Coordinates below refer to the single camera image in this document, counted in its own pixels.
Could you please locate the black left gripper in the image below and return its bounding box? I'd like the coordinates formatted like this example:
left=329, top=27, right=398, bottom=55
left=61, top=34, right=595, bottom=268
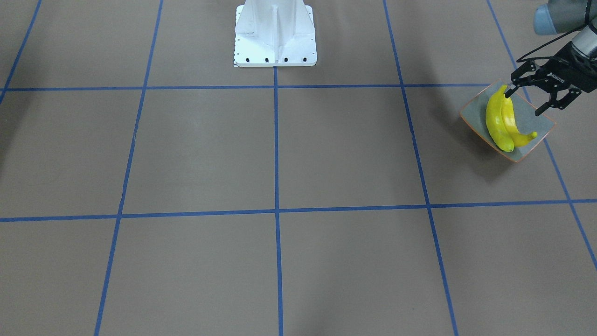
left=505, top=42, right=597, bottom=117

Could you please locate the yellow banana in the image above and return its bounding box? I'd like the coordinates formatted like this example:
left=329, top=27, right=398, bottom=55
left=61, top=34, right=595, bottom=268
left=501, top=98, right=538, bottom=147
left=485, top=84, right=514, bottom=153

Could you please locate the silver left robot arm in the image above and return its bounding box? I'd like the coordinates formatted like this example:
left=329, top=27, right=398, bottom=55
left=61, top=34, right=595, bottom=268
left=505, top=0, right=597, bottom=116

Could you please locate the blue square ceramic plate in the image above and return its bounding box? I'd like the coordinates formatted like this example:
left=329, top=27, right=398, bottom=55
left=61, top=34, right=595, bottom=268
left=460, top=79, right=556, bottom=162

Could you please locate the brown paper table cover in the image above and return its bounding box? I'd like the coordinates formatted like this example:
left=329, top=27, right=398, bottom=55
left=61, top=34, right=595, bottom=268
left=0, top=0, right=597, bottom=336

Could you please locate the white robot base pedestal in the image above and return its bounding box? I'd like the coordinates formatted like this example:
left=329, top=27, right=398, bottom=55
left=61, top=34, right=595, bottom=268
left=233, top=0, right=318, bottom=67

